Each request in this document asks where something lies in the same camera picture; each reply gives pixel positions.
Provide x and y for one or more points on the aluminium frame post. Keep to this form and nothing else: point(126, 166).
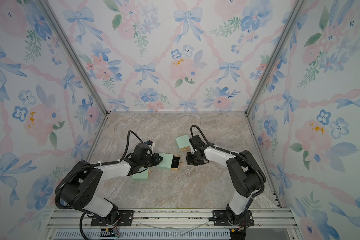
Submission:
point(279, 47)
point(50, 16)

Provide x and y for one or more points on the aluminium frame post right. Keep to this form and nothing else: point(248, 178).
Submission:
point(279, 47)

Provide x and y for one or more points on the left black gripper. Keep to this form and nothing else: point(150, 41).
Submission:
point(155, 156)

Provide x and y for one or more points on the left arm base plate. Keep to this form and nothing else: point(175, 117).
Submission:
point(121, 218)

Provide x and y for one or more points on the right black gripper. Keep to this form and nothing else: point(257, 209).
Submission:
point(190, 162)

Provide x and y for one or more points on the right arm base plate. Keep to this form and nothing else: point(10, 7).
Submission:
point(228, 218)

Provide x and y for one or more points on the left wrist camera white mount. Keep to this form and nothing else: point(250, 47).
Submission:
point(150, 144)

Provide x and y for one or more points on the aluminium frame post left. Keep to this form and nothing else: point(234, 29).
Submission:
point(50, 16)

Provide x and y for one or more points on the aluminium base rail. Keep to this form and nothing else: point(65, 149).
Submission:
point(175, 224)

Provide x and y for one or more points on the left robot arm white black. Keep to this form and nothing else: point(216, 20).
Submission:
point(78, 188)

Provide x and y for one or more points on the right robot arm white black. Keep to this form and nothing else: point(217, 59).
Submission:
point(247, 177)

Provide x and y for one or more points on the small green jewelry box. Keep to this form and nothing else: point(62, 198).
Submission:
point(141, 175)

